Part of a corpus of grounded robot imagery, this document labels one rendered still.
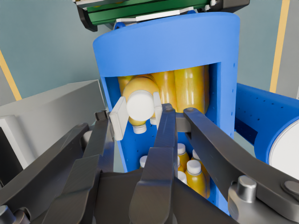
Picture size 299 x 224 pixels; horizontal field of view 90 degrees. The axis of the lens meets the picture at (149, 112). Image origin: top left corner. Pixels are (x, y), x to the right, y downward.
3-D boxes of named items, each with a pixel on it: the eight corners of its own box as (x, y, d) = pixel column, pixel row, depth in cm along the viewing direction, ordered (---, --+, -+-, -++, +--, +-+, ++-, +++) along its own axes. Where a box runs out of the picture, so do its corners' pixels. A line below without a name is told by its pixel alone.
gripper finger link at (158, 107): (154, 107, 14) (162, 106, 14) (152, 91, 21) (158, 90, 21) (158, 135, 15) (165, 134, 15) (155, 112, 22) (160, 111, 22)
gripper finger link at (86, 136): (111, 144, 13) (78, 148, 13) (119, 121, 18) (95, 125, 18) (107, 129, 13) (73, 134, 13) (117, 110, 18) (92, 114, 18)
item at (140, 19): (139, 35, 46) (137, 28, 35) (138, 27, 46) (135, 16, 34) (171, 30, 46) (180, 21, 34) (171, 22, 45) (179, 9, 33)
